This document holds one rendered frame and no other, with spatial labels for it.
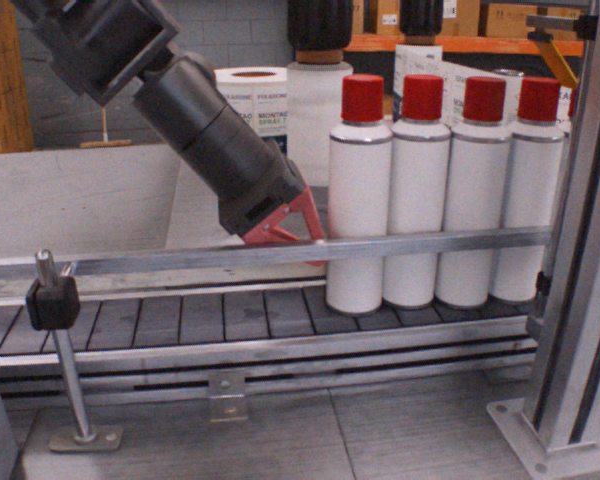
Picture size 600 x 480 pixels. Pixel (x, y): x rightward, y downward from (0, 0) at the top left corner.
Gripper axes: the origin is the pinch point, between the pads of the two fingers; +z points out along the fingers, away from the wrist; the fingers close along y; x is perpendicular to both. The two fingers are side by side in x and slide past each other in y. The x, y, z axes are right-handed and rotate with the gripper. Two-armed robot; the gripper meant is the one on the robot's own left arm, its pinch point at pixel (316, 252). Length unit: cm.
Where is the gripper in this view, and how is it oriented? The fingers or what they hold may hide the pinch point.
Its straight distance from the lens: 48.1
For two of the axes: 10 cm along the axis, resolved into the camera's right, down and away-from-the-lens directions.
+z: 6.2, 6.7, 4.0
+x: -7.7, 6.2, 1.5
